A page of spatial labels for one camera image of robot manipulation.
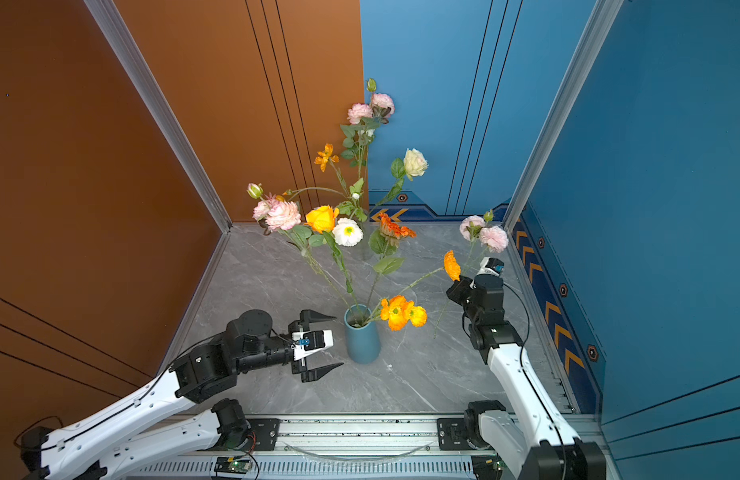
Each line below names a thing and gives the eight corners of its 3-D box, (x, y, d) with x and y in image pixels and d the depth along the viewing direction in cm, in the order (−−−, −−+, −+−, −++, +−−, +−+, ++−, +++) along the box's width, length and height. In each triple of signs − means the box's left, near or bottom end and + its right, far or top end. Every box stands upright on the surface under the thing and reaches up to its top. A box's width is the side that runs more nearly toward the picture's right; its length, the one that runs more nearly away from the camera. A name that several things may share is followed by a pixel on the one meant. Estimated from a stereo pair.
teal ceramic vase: (350, 365, 86) (343, 334, 69) (352, 339, 91) (345, 304, 74) (380, 365, 86) (379, 334, 69) (380, 339, 91) (379, 304, 74)
